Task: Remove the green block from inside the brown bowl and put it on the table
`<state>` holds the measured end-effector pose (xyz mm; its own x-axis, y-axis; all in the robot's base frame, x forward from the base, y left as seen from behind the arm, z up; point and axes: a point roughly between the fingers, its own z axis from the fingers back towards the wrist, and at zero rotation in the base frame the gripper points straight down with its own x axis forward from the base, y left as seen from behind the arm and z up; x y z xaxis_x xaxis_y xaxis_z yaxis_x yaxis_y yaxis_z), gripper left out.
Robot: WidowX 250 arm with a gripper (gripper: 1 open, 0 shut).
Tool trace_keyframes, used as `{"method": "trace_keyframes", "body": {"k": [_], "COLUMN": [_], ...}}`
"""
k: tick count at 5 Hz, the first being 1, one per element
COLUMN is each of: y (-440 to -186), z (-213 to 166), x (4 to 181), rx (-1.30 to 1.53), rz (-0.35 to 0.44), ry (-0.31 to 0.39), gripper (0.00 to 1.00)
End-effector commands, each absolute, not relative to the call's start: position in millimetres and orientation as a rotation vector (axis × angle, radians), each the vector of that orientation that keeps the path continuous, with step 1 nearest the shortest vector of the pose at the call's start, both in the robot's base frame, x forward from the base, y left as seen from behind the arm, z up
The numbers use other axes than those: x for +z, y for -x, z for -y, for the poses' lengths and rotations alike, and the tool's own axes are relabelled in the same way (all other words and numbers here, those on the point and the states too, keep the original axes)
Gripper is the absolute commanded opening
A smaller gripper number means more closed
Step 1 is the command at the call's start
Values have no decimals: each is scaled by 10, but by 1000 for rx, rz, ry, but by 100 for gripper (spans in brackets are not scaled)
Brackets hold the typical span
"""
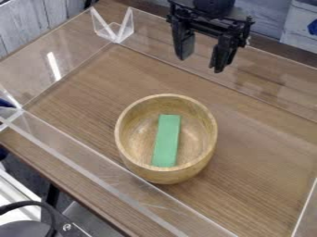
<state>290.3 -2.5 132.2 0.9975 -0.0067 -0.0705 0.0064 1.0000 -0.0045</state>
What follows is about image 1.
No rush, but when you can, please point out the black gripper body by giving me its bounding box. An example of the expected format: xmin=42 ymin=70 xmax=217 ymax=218
xmin=167 ymin=0 xmax=255 ymax=47

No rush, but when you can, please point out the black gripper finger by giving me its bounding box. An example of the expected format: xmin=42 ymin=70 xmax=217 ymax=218
xmin=208 ymin=34 xmax=239 ymax=73
xmin=171 ymin=17 xmax=195 ymax=60

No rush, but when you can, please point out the brown wooden bowl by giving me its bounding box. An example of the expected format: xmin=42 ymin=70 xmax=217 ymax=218
xmin=113 ymin=94 xmax=217 ymax=184

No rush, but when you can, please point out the green rectangular block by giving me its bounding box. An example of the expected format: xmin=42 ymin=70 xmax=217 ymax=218
xmin=151 ymin=114 xmax=180 ymax=168

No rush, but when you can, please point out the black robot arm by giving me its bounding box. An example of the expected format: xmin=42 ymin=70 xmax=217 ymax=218
xmin=165 ymin=0 xmax=255 ymax=73

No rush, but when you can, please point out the white box blue label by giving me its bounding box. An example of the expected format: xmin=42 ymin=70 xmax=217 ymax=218
xmin=279 ymin=0 xmax=317 ymax=54

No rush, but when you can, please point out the black table leg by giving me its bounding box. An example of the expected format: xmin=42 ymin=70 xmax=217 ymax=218
xmin=45 ymin=184 xmax=60 ymax=207

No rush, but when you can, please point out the black metal clamp base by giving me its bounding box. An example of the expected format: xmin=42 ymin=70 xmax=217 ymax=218
xmin=0 ymin=201 xmax=92 ymax=237

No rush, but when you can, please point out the clear acrylic corner bracket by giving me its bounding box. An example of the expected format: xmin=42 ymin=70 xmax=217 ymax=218
xmin=89 ymin=7 xmax=133 ymax=44

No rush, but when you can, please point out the clear acrylic front wall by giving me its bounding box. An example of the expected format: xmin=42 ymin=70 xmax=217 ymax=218
xmin=0 ymin=94 xmax=237 ymax=237

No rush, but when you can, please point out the black cable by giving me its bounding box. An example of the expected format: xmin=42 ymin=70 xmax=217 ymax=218
xmin=0 ymin=200 xmax=58 ymax=237

